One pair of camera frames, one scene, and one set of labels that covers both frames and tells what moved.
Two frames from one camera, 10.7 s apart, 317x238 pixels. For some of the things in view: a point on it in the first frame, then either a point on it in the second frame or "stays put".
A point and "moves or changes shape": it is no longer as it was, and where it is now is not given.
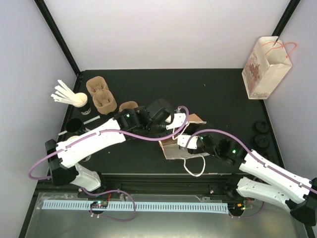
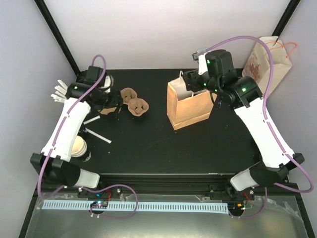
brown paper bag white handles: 194,162 to 185,107
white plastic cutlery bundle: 64,94 stays put
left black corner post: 57,34 stays put
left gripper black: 165,134 to 116,100
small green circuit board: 100,204 stays put
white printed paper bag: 265,67 stays put
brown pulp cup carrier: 129,104 moves or changes shape
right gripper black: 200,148 to 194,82
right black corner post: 285,19 stays put
